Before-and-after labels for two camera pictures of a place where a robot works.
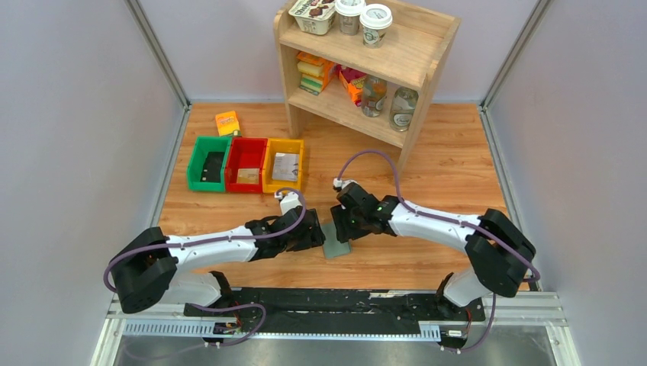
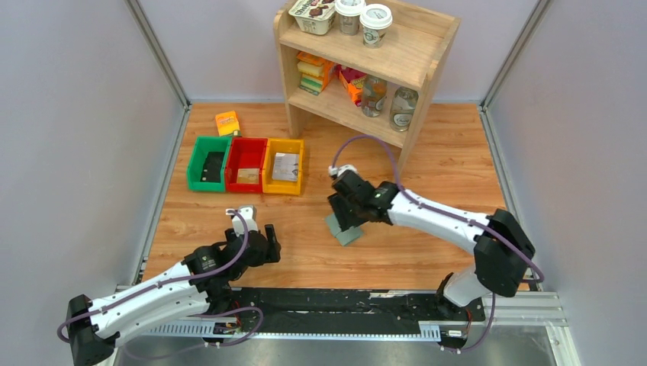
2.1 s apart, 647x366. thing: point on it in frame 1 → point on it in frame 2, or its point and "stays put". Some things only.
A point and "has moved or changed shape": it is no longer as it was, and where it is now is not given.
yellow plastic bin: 285,146 stays put
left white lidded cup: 349,12 stays put
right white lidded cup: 374,19 stays put
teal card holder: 333,247 has moved or changed shape
